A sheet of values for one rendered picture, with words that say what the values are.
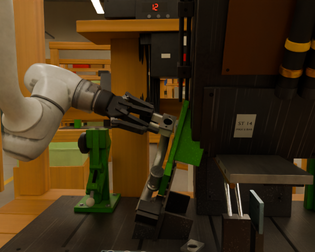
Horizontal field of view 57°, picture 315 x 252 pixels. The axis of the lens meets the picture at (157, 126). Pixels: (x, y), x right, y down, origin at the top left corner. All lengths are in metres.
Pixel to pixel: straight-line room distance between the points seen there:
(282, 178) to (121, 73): 0.74
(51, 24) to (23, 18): 10.20
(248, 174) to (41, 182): 0.91
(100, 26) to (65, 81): 0.29
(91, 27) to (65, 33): 10.25
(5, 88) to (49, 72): 0.19
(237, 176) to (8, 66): 0.53
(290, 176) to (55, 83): 0.62
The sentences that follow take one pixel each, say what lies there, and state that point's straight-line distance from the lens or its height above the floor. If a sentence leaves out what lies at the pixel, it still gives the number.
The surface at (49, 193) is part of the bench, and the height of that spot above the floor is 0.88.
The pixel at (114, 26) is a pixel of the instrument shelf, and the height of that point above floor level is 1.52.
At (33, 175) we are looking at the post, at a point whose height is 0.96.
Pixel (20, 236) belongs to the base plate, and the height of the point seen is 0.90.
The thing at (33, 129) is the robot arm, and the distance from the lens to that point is 0.78.
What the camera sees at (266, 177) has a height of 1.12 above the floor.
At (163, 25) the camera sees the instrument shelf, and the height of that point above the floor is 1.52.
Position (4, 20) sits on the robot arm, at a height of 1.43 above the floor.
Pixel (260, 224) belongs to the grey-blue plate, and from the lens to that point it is 0.74.
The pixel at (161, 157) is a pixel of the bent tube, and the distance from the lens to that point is 0.91.
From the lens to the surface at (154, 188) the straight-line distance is 0.82.
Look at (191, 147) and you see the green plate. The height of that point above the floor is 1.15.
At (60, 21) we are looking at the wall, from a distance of 11.44.
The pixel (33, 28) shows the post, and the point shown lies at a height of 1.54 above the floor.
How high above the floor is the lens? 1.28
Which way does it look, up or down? 6 degrees down
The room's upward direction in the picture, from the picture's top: straight up
